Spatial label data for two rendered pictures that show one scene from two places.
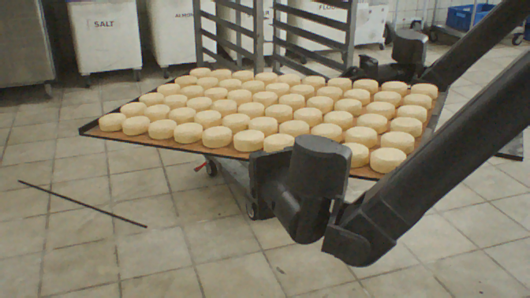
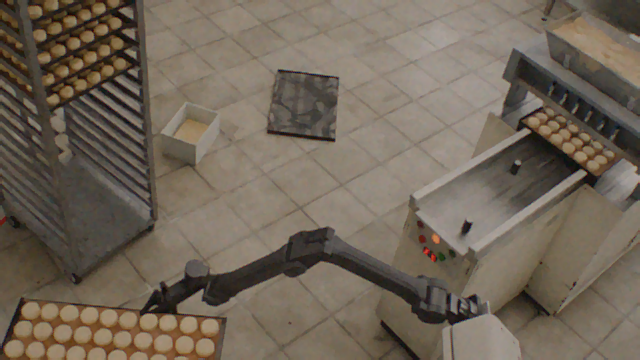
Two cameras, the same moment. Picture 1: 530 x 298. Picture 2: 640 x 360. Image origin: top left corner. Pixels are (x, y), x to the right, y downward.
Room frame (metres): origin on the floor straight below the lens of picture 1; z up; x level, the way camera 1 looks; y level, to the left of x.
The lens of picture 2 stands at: (-0.06, -0.04, 2.62)
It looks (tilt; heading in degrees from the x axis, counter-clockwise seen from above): 46 degrees down; 333
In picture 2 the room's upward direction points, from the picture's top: 9 degrees clockwise
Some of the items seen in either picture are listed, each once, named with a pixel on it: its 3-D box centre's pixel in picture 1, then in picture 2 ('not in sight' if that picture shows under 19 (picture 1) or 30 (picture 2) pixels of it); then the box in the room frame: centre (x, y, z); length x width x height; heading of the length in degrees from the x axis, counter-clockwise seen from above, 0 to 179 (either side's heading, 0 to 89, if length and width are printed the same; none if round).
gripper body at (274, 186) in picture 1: (284, 191); not in sight; (0.56, -0.02, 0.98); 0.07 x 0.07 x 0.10; 20
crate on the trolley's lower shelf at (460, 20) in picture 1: (479, 17); not in sight; (5.22, -2.26, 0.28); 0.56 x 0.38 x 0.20; 117
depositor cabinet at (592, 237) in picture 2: not in sight; (594, 170); (1.56, -2.51, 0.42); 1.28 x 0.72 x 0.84; 108
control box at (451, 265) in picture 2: not in sight; (436, 243); (1.14, -1.23, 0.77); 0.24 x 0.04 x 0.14; 18
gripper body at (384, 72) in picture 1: (376, 77); (175, 294); (1.05, -0.25, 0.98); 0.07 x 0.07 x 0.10; 20
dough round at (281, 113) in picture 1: (278, 113); not in sight; (0.83, -0.02, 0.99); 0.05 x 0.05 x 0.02
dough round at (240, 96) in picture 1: (239, 97); (76, 355); (0.93, 0.06, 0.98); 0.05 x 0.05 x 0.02
